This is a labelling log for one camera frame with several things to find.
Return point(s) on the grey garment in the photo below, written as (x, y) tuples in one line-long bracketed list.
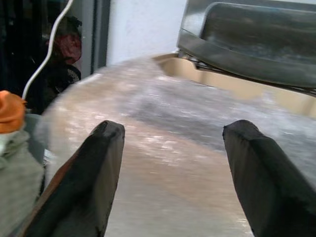
[(17, 182)]

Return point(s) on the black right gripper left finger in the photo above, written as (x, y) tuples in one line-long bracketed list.
[(84, 187)]

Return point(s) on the red and black clothes pile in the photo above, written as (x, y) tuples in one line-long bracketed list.
[(66, 51)]

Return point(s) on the dark tinted washer lid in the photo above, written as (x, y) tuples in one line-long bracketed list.
[(249, 39)]

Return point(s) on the grey laundry basket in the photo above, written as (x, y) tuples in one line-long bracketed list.
[(35, 138)]

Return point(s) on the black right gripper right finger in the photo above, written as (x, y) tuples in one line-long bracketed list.
[(269, 182)]

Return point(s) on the orange cloth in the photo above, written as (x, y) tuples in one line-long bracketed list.
[(11, 111)]

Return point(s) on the grey door frame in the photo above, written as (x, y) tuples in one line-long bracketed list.
[(100, 34)]

